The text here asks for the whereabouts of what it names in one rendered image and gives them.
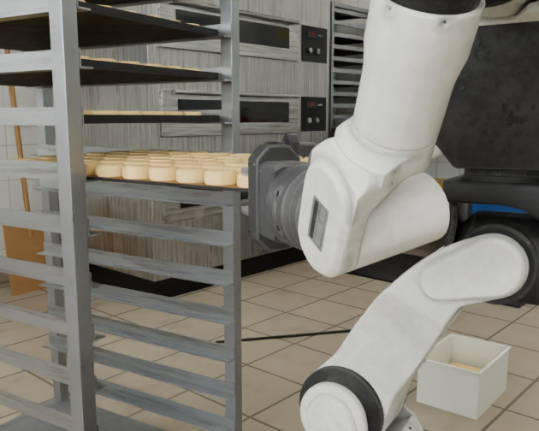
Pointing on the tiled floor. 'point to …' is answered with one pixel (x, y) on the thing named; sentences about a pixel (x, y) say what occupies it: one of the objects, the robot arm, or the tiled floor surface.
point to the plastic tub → (463, 375)
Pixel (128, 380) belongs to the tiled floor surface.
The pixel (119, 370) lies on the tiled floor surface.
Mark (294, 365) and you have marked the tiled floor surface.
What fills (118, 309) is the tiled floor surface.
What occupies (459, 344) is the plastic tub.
